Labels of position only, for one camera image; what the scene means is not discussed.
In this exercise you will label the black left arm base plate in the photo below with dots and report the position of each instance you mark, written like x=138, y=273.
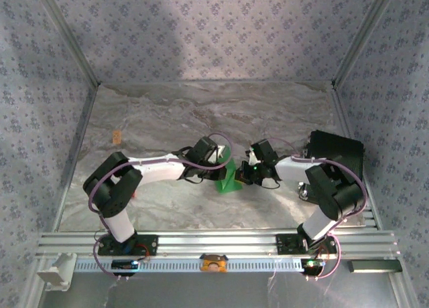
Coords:
x=147, y=244

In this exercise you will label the aluminium frame post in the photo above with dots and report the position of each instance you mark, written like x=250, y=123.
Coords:
x=362, y=37
x=69, y=37

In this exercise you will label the green square paper sheet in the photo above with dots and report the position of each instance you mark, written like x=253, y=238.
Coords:
x=231, y=184

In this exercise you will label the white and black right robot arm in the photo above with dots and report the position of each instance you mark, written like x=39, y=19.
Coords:
x=288, y=169

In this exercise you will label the white plastic bracket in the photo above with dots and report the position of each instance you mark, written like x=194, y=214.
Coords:
x=53, y=274

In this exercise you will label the black mesh box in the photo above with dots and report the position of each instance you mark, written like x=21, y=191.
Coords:
x=338, y=147

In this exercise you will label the small orange sticker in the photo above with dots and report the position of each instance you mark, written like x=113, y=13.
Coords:
x=116, y=138

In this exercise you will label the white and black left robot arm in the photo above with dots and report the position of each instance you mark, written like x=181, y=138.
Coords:
x=157, y=169

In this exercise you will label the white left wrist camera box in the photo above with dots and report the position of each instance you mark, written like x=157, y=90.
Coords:
x=216, y=154

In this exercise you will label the black circuit board with LED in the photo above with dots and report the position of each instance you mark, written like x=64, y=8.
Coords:
x=311, y=264
x=124, y=264

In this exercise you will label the silver metal caster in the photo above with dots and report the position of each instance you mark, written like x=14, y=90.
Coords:
x=303, y=192

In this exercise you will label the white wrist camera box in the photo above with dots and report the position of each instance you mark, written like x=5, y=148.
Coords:
x=216, y=154
x=253, y=157

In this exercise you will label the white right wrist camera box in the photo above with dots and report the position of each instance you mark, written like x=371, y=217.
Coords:
x=253, y=157

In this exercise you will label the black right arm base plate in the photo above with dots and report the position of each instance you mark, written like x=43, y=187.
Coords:
x=286, y=244

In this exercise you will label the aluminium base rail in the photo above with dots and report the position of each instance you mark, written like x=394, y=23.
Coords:
x=218, y=242

